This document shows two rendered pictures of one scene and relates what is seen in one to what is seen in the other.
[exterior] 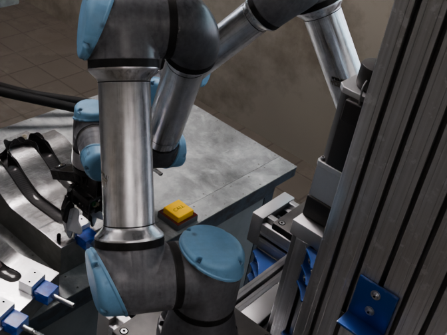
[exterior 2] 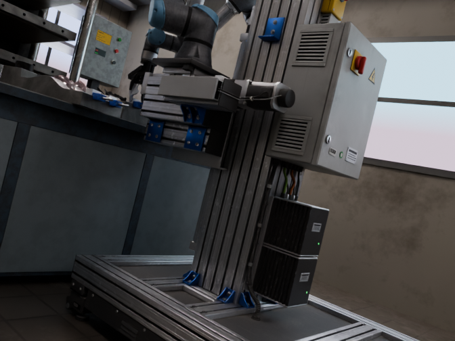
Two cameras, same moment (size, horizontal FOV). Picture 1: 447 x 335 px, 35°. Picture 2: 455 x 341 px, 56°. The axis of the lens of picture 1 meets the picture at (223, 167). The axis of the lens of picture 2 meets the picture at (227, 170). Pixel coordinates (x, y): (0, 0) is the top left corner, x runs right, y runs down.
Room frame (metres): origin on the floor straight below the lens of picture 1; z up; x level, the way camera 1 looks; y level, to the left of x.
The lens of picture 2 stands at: (-0.71, -0.40, 0.67)
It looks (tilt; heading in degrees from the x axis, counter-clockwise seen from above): 0 degrees down; 6
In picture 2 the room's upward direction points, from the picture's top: 14 degrees clockwise
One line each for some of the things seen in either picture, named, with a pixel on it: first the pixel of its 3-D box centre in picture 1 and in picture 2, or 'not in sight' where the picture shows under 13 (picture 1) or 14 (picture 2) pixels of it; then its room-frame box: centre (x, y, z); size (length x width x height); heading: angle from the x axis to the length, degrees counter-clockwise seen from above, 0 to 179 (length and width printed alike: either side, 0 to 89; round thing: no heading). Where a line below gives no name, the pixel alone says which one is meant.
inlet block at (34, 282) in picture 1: (49, 294); (116, 103); (1.12, 0.33, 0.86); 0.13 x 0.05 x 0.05; 71
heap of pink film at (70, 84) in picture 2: not in sight; (66, 83); (1.16, 0.60, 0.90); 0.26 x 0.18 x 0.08; 71
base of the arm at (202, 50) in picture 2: (199, 316); (195, 55); (0.92, -0.01, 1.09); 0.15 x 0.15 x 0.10
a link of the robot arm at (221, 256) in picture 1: (205, 270); (200, 26); (0.92, 0.00, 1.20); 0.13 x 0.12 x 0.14; 113
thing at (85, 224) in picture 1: (90, 240); (139, 105); (1.29, 0.28, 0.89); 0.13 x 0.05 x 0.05; 54
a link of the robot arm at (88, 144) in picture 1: (106, 153); (159, 38); (1.21, 0.24, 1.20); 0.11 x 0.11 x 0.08; 23
